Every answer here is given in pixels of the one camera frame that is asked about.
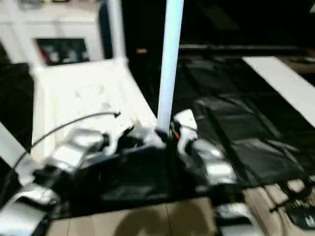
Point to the black floor stand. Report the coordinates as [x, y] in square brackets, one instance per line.
[295, 201]

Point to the white plastic table leg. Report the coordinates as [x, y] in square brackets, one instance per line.
[22, 34]
[170, 64]
[12, 147]
[116, 29]

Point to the red bottle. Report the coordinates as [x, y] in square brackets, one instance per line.
[47, 55]

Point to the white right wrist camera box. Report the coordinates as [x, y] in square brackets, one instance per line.
[184, 123]

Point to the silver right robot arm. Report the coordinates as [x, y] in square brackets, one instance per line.
[211, 162]

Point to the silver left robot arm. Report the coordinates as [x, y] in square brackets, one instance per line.
[69, 152]

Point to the black mat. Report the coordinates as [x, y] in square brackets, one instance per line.
[236, 108]

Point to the white plastic table top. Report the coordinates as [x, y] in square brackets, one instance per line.
[83, 93]

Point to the silver metal rail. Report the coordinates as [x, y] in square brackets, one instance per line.
[246, 49]

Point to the white cabinet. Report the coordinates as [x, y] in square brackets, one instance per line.
[59, 29]

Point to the gold label plate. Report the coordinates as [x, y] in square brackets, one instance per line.
[141, 50]

